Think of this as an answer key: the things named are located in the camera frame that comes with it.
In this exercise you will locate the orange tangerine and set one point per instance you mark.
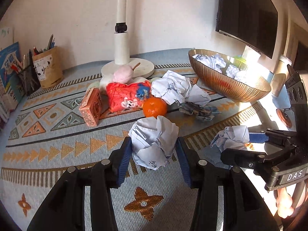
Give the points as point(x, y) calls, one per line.
point(155, 107)

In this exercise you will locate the small orange carton box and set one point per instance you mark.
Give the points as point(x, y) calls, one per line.
point(90, 108)

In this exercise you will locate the red snack bag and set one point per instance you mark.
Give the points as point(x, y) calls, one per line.
point(125, 96)

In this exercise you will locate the white desk lamp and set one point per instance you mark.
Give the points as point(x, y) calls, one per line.
point(121, 45)

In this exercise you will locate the ribbed copper bowl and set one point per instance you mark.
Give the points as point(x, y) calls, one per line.
point(228, 89)

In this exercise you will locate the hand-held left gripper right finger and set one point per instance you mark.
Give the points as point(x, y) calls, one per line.
point(184, 161)

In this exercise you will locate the person's right hand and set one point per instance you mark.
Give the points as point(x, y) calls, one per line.
point(285, 202)

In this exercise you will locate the kraft paper pen holder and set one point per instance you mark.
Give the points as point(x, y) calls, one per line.
point(49, 69)

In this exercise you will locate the black mesh pen holder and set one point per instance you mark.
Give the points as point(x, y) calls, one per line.
point(30, 81)

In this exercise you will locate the large paper ball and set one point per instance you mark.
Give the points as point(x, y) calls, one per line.
point(173, 87)

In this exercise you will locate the small paper ball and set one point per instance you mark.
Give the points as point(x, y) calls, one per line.
point(231, 137)

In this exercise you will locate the bunch of pens and pencils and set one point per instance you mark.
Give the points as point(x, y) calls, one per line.
point(24, 61)

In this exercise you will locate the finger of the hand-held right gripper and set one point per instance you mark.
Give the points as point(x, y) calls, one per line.
point(258, 137)
point(240, 158)

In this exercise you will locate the blue plaid cloth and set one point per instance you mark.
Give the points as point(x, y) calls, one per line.
point(199, 110)

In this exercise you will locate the row of standing books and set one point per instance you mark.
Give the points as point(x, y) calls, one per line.
point(7, 77)

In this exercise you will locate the black flat monitor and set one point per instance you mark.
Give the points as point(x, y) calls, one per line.
point(247, 14)

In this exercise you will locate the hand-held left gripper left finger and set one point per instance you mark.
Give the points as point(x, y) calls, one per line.
point(125, 158)

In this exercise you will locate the patterned woven table mat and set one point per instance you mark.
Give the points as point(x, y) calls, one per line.
point(72, 137)

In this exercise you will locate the paper ball with handwriting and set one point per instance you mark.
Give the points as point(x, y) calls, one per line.
point(151, 144)

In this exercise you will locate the pink white plush toy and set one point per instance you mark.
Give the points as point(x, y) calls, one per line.
point(122, 73)

